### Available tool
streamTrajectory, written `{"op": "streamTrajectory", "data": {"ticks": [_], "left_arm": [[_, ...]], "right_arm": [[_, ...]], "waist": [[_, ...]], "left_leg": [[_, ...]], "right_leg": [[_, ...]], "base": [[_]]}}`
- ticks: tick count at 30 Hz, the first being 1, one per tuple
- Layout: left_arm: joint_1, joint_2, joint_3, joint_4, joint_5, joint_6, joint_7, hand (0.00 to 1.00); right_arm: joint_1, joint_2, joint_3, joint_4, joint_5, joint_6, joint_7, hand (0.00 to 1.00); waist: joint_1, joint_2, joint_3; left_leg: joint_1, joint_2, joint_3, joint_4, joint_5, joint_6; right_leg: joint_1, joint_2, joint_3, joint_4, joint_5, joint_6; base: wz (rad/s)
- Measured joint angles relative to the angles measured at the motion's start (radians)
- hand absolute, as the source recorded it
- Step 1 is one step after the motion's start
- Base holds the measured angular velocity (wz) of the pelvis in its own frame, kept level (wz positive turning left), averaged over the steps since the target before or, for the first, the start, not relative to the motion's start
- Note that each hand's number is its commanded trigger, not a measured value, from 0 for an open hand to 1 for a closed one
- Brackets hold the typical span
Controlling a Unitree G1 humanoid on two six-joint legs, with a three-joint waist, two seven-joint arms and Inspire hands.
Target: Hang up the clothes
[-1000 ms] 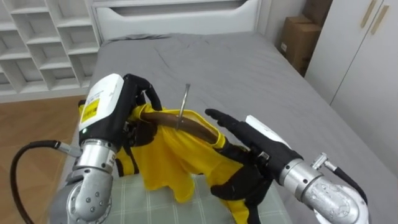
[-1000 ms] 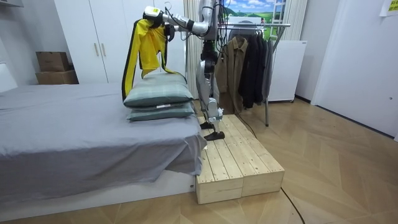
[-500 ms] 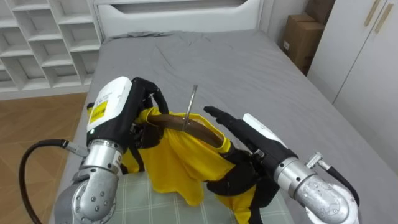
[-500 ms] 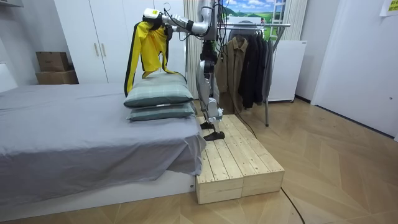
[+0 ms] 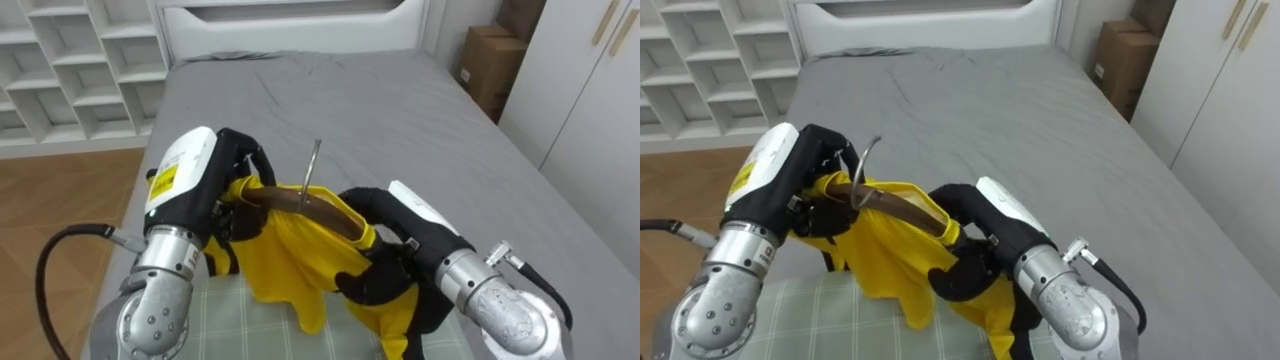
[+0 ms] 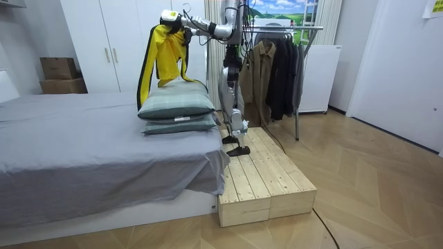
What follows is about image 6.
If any metal clothes rack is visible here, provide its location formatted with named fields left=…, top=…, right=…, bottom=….
left=244, top=24, right=325, bottom=142

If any white washing machine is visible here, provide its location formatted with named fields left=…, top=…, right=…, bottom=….
left=251, top=18, right=292, bottom=46

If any landscape wall poster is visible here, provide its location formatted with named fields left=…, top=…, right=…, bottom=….
left=246, top=0, right=320, bottom=46

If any black coat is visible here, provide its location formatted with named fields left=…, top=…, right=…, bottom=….
left=265, top=37, right=296, bottom=122

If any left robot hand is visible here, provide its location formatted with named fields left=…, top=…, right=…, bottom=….
left=159, top=9, right=183, bottom=35

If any brown jacket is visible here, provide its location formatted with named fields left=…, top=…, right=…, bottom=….
left=249, top=40, right=278, bottom=127

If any white cabinet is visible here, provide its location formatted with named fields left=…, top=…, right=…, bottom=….
left=298, top=44, right=343, bottom=115

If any pale wooden platform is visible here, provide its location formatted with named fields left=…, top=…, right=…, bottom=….
left=246, top=126, right=318, bottom=220
left=217, top=128, right=273, bottom=228

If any robot body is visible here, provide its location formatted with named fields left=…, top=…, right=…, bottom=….
left=221, top=0, right=248, bottom=70

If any yellow paper note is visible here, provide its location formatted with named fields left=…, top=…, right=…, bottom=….
left=422, top=0, right=443, bottom=19

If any black floor cable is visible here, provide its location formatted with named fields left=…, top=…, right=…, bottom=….
left=257, top=113, right=342, bottom=249

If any white wardrobe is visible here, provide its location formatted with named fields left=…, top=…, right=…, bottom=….
left=59, top=0, right=209, bottom=95

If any white door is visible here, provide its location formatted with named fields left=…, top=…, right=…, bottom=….
left=345, top=0, right=443, bottom=155

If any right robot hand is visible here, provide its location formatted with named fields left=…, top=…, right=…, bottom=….
left=182, top=27, right=193, bottom=48

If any brown cardboard box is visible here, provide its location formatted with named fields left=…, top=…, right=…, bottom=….
left=39, top=77, right=89, bottom=95
left=39, top=57, right=79, bottom=81

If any white striped curtain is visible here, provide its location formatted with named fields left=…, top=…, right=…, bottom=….
left=204, top=0, right=228, bottom=111
left=312, top=0, right=344, bottom=46

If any grey bed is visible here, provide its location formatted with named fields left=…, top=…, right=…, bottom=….
left=0, top=91, right=231, bottom=248

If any white ladder frame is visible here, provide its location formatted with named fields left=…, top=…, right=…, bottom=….
left=299, top=0, right=318, bottom=45

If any green checked pillow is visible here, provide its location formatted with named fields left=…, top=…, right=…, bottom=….
left=140, top=113, right=219, bottom=136
left=137, top=80, right=217, bottom=122

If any cable bundle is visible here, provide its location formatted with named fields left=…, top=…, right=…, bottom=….
left=238, top=0, right=256, bottom=25

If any grey coat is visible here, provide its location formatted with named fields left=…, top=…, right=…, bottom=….
left=291, top=42, right=306, bottom=113

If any beige garment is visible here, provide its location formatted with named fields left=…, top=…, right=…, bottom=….
left=238, top=57, right=255, bottom=105

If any yellow garment with black stripes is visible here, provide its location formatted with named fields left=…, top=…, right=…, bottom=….
left=136, top=24, right=209, bottom=112

